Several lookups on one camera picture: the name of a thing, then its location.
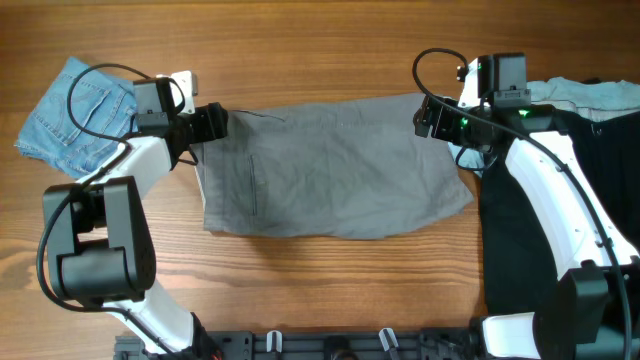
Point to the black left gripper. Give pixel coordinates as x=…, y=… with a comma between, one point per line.
x=212, y=118

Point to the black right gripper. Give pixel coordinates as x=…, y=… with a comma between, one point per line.
x=443, y=127

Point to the grey cotton shorts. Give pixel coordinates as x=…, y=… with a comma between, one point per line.
x=352, y=169

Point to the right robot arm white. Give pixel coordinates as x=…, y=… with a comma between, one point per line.
x=593, y=312

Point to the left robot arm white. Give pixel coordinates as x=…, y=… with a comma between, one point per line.
x=96, y=253

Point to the folded blue denim shorts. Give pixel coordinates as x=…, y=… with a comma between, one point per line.
x=99, y=102

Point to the light blue shirt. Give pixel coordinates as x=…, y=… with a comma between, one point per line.
x=604, y=120

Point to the black garment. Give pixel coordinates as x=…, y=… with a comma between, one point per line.
x=519, y=269

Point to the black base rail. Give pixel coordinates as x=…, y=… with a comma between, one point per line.
x=432, y=344

